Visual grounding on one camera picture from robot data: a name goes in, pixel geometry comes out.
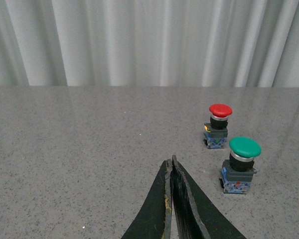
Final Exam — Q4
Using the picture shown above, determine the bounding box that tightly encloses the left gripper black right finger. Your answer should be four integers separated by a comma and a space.
172, 155, 245, 239

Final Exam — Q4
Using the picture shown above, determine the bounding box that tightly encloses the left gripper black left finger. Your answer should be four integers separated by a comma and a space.
122, 159, 172, 239

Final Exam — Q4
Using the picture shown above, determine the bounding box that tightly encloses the green mushroom push button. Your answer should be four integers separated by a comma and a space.
219, 136, 262, 194

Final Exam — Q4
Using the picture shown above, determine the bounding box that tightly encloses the red mushroom push button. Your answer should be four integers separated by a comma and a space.
204, 104, 233, 149

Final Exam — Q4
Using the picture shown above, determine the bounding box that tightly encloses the white pleated curtain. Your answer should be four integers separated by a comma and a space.
0, 0, 299, 87

